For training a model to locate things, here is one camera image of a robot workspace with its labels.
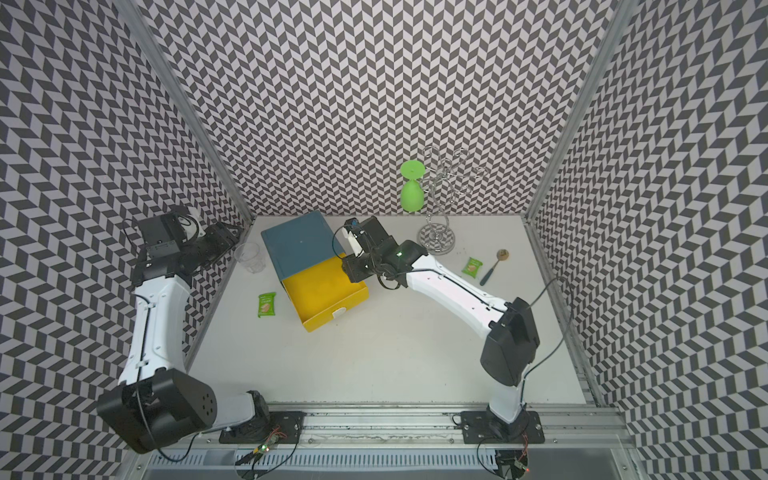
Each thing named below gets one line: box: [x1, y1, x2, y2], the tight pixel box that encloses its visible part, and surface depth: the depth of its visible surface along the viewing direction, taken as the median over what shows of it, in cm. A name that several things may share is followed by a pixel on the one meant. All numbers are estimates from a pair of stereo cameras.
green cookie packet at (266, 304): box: [258, 292, 277, 318], surface depth 95 cm
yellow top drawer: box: [282, 253, 369, 333], surface depth 80 cm
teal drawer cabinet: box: [261, 211, 345, 304], surface depth 86 cm
